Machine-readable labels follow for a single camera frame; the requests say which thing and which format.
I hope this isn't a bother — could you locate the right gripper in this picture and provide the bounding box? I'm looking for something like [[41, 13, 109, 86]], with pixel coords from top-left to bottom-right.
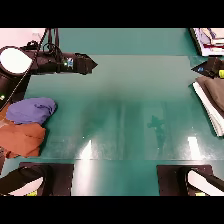
[[197, 57, 222, 80]]

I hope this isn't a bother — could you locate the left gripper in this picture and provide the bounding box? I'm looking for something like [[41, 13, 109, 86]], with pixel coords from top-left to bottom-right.
[[63, 52, 92, 76]]

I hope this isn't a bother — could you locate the purple T-shirt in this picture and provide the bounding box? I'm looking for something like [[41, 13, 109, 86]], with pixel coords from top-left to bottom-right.
[[5, 96, 58, 125]]

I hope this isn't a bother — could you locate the grey-brown garment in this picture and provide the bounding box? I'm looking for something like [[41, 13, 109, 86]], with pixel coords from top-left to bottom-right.
[[195, 75, 224, 117]]

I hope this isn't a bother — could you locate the heap of clothes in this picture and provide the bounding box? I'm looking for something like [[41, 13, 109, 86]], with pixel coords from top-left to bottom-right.
[[189, 28, 224, 57]]

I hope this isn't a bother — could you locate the white garment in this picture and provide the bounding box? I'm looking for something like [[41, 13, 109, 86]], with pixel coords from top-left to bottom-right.
[[192, 81, 224, 138]]

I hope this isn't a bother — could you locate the orange-brown garment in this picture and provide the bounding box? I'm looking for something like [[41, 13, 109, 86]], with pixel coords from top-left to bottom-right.
[[0, 121, 47, 160]]

